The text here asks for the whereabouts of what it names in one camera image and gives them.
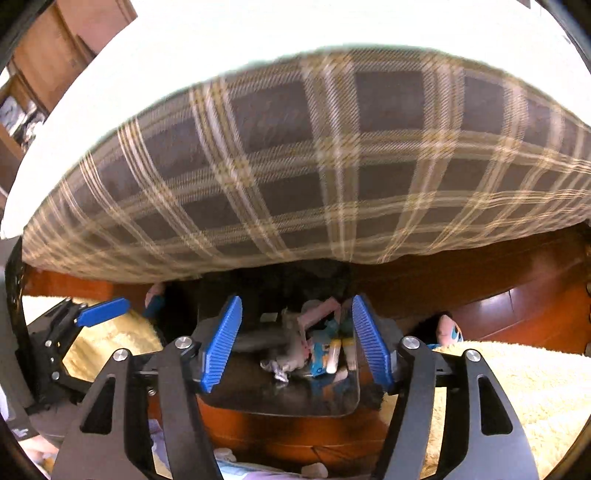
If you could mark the plaid mattress cover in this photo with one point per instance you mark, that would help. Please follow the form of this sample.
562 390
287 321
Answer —
300 161

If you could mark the clear plastic bin with items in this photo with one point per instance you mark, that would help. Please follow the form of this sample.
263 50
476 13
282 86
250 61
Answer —
286 397

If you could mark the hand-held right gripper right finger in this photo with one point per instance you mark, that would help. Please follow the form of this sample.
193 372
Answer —
371 341

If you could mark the crumpled silver wrapper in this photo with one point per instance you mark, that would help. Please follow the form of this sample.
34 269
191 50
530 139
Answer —
276 371

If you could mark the purple white cloth item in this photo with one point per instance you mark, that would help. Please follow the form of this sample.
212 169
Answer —
293 332

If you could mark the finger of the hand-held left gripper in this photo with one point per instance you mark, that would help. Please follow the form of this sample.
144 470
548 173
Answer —
69 385
104 310

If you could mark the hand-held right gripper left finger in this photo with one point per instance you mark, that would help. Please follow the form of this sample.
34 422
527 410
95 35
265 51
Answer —
221 344

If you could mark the pile of folded clothes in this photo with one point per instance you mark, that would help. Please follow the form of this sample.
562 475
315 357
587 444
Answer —
21 117

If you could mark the fluffy yellow fabric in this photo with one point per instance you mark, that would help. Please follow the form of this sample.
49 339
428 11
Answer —
106 337
508 392

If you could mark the blue wet wipes packet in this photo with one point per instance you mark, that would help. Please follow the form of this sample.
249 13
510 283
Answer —
321 357

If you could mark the pink blue plush item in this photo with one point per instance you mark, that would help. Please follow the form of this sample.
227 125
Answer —
450 330
154 300

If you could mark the wooden wardrobe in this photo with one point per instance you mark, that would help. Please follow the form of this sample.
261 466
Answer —
51 50

